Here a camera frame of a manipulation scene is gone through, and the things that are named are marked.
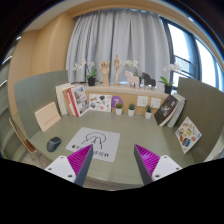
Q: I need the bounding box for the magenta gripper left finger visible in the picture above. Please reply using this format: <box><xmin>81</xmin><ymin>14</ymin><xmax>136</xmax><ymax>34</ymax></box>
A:
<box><xmin>45</xmin><ymin>145</ymin><xmax>93</xmax><ymax>186</ymax></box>

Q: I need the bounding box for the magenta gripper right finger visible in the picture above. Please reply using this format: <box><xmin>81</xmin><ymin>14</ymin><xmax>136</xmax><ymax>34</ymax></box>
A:
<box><xmin>134</xmin><ymin>144</ymin><xmax>181</xmax><ymax>185</ymax></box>

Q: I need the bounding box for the dark grey computer mouse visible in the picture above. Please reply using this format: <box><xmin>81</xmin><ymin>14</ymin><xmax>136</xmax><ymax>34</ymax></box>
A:
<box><xmin>47</xmin><ymin>137</ymin><xmax>61</xmax><ymax>152</ymax></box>

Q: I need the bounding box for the white printed mouse pad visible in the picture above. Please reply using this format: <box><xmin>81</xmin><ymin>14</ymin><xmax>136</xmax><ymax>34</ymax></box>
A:
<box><xmin>66</xmin><ymin>127</ymin><xmax>120</xmax><ymax>162</ymax></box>

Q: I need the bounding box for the colourful illustrated book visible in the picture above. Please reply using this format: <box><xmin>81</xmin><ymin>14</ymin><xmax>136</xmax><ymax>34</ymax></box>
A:
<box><xmin>175</xmin><ymin>117</ymin><xmax>202</xmax><ymax>154</ymax></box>

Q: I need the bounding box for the wooden chair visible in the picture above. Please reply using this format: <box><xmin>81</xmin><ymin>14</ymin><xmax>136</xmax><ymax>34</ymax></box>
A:
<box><xmin>9</xmin><ymin>119</ymin><xmax>42</xmax><ymax>166</ymax></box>

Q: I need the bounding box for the small potted plant right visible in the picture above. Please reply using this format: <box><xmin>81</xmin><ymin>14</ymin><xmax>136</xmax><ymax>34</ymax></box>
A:
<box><xmin>145</xmin><ymin>105</ymin><xmax>153</xmax><ymax>119</ymax></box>

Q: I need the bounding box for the small potted plant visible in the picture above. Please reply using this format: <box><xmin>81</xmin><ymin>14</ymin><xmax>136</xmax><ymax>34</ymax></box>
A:
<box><xmin>115</xmin><ymin>103</ymin><xmax>123</xmax><ymax>115</ymax></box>
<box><xmin>145</xmin><ymin>105</ymin><xmax>153</xmax><ymax>119</ymax></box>
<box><xmin>128</xmin><ymin>104</ymin><xmax>135</xmax><ymax>116</ymax></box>

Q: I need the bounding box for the beige card sign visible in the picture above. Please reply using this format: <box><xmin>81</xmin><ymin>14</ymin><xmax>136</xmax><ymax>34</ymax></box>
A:
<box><xmin>35</xmin><ymin>102</ymin><xmax>61</xmax><ymax>132</ymax></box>

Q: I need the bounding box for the white leaning book stack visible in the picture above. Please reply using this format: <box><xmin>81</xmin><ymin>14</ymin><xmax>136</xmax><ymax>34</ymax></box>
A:
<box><xmin>167</xmin><ymin>93</ymin><xmax>186</xmax><ymax>128</ymax></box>

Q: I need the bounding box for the small potted plant middle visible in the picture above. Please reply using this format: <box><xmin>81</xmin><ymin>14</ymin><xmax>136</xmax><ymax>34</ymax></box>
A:
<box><xmin>128</xmin><ymin>104</ymin><xmax>135</xmax><ymax>116</ymax></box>

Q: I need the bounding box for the dark cover leaning book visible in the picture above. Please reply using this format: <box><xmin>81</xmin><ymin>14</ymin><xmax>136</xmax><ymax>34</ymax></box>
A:
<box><xmin>154</xmin><ymin>95</ymin><xmax>178</xmax><ymax>127</ymax></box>

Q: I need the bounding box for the white illustrated picture card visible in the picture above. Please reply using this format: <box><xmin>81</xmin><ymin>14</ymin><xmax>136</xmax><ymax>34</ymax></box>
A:
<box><xmin>89</xmin><ymin>94</ymin><xmax>112</xmax><ymax>112</ymax></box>

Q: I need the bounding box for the small potted plant left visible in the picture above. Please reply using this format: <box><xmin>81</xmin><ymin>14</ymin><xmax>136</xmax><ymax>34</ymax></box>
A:
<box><xmin>115</xmin><ymin>103</ymin><xmax>123</xmax><ymax>115</ymax></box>

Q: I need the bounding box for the red photo cover book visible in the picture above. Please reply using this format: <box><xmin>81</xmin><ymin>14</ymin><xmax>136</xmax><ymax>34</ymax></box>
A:
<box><xmin>68</xmin><ymin>85</ymin><xmax>89</xmax><ymax>117</ymax></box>

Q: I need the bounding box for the purple round number sign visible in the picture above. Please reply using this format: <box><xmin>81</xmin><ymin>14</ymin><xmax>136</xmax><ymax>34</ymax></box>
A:
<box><xmin>111</xmin><ymin>96</ymin><xmax>123</xmax><ymax>108</ymax></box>

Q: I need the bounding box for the white book stack left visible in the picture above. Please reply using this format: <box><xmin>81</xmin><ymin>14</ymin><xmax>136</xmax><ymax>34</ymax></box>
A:
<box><xmin>55</xmin><ymin>83</ymin><xmax>73</xmax><ymax>115</ymax></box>

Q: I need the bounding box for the white orchid black pot right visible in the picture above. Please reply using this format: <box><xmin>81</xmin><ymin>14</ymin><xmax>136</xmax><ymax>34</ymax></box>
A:
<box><xmin>159</xmin><ymin>63</ymin><xmax>181</xmax><ymax>94</ymax></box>

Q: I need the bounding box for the white orchid black pot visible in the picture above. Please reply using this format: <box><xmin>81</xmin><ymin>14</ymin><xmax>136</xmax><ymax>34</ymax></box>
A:
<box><xmin>159</xmin><ymin>63</ymin><xmax>181</xmax><ymax>94</ymax></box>
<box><xmin>73</xmin><ymin>60</ymin><xmax>97</xmax><ymax>86</ymax></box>

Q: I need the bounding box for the black horse figurine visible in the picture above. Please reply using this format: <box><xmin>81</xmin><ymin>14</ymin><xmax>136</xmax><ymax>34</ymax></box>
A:
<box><xmin>142</xmin><ymin>73</ymin><xmax>156</xmax><ymax>87</ymax></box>

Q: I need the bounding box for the white orchid black pot left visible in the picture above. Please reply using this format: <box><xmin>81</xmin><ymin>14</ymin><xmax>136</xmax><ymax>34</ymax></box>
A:
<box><xmin>73</xmin><ymin>60</ymin><xmax>97</xmax><ymax>86</ymax></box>

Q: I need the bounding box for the pink horse figurine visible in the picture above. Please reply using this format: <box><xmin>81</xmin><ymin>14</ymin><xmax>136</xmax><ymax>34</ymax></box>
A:
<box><xmin>125</xmin><ymin>71</ymin><xmax>139</xmax><ymax>88</ymax></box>

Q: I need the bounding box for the white orchid behind horse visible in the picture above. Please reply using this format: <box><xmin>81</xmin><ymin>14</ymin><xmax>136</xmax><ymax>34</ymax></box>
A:
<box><xmin>125</xmin><ymin>60</ymin><xmax>143</xmax><ymax>81</ymax></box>

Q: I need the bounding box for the wooden hand model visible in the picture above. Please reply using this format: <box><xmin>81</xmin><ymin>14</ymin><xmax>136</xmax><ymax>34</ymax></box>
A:
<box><xmin>99</xmin><ymin>60</ymin><xmax>110</xmax><ymax>87</ymax></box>

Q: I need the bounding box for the wooden mannequin figure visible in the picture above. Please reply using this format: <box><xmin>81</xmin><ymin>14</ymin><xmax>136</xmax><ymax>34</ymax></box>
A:
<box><xmin>114</xmin><ymin>54</ymin><xmax>123</xmax><ymax>84</ymax></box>

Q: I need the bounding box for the grey curtain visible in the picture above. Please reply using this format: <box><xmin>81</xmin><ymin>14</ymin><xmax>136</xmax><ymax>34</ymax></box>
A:
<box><xmin>66</xmin><ymin>9</ymin><xmax>170</xmax><ymax>83</ymax></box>

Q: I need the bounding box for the white wall socket right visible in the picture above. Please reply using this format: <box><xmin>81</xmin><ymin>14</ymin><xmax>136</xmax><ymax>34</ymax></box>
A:
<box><xmin>150</xmin><ymin>98</ymin><xmax>161</xmax><ymax>109</ymax></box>

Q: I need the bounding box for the white wall socket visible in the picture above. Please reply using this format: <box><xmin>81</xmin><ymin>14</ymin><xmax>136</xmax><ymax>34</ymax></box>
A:
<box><xmin>150</xmin><ymin>98</ymin><xmax>161</xmax><ymax>109</ymax></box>
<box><xmin>137</xmin><ymin>96</ymin><xmax>148</xmax><ymax>107</ymax></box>

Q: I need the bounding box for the white wall socket left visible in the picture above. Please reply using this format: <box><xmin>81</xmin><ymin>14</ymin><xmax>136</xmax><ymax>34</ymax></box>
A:
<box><xmin>137</xmin><ymin>96</ymin><xmax>148</xmax><ymax>107</ymax></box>

